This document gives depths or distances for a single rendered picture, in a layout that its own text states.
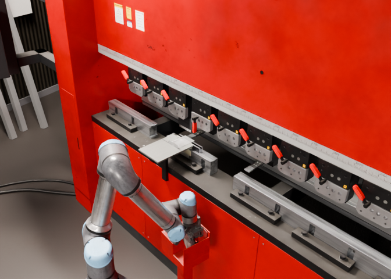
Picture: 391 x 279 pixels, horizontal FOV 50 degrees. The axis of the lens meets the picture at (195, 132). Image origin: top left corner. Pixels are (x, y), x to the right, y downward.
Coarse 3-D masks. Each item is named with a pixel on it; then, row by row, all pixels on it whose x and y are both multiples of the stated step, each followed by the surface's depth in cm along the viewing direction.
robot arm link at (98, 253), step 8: (88, 240) 181; (96, 240) 178; (104, 240) 178; (88, 248) 174; (96, 248) 175; (104, 248) 175; (112, 248) 178; (88, 256) 172; (96, 256) 171; (104, 256) 172; (112, 256) 176; (88, 264) 173; (96, 264) 172; (104, 264) 173; (112, 264) 178; (88, 272) 176; (96, 272) 174; (104, 272) 175; (112, 272) 179
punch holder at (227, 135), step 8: (224, 112) 213; (224, 120) 215; (232, 120) 211; (240, 120) 207; (224, 128) 217; (232, 128) 213; (240, 128) 209; (224, 136) 219; (232, 136) 214; (240, 136) 212; (232, 144) 216; (240, 144) 216
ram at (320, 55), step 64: (128, 0) 242; (192, 0) 204; (256, 0) 175; (320, 0) 154; (384, 0) 137; (128, 64) 265; (192, 64) 219; (256, 64) 187; (320, 64) 163; (384, 64) 144; (320, 128) 173; (384, 128) 152
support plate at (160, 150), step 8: (168, 136) 255; (176, 136) 256; (152, 144) 247; (160, 144) 247; (168, 144) 247; (144, 152) 239; (152, 152) 239; (160, 152) 239; (168, 152) 240; (176, 152) 240; (160, 160) 232
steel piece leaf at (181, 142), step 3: (180, 138) 253; (183, 138) 253; (171, 141) 246; (174, 141) 250; (177, 141) 250; (180, 141) 250; (183, 141) 250; (186, 141) 250; (189, 141) 250; (171, 144) 247; (174, 144) 245; (177, 144) 247; (180, 144) 247; (183, 144) 247; (186, 144) 247; (177, 147) 243; (180, 147) 244
